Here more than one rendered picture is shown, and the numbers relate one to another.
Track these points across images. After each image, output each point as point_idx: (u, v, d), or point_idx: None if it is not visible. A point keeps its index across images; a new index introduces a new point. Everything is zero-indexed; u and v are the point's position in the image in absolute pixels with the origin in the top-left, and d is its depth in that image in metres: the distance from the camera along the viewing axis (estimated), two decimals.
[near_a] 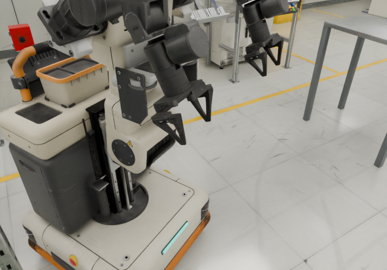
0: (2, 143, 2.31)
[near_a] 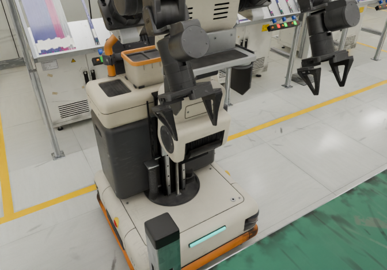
0: None
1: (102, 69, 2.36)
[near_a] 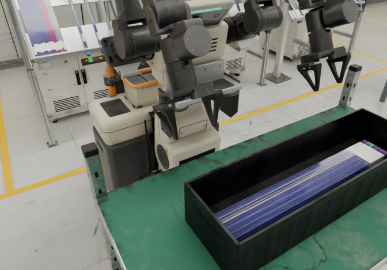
0: None
1: (92, 69, 2.68)
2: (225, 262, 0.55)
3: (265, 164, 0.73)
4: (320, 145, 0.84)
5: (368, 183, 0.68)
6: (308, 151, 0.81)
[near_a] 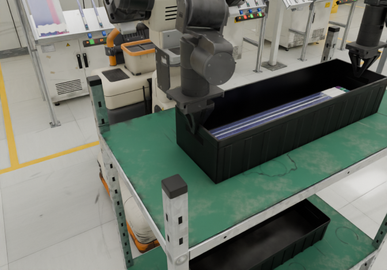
0: None
1: (93, 53, 2.78)
2: (209, 165, 0.66)
3: (247, 100, 0.84)
4: (299, 90, 0.95)
5: (335, 111, 0.78)
6: (287, 94, 0.92)
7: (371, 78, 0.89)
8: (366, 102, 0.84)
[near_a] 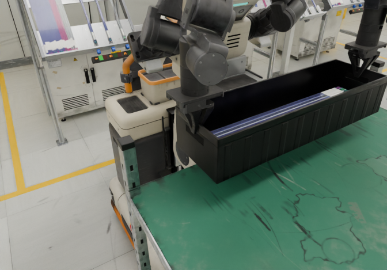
0: None
1: (101, 67, 2.68)
2: (209, 164, 0.65)
3: (247, 101, 0.84)
4: (299, 91, 0.95)
5: (336, 110, 0.78)
6: (287, 95, 0.92)
7: (371, 77, 0.89)
8: (367, 101, 0.84)
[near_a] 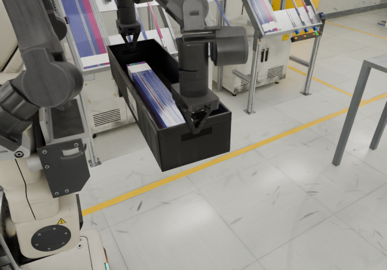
0: None
1: None
2: (220, 143, 0.72)
3: None
4: (118, 82, 1.00)
5: (175, 71, 0.99)
6: None
7: (143, 45, 1.12)
8: (162, 60, 1.10)
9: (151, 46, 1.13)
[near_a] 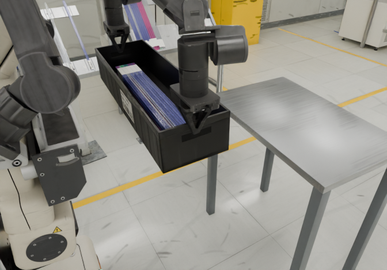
0: None
1: None
2: (220, 141, 0.72)
3: None
4: (109, 84, 0.99)
5: (167, 71, 0.98)
6: None
7: (131, 46, 1.11)
8: (152, 60, 1.09)
9: (139, 47, 1.12)
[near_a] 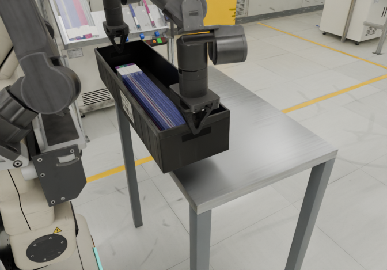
0: None
1: None
2: (220, 141, 0.72)
3: None
4: (109, 85, 0.99)
5: (166, 71, 0.98)
6: None
7: (131, 46, 1.10)
8: (151, 60, 1.09)
9: (139, 47, 1.12)
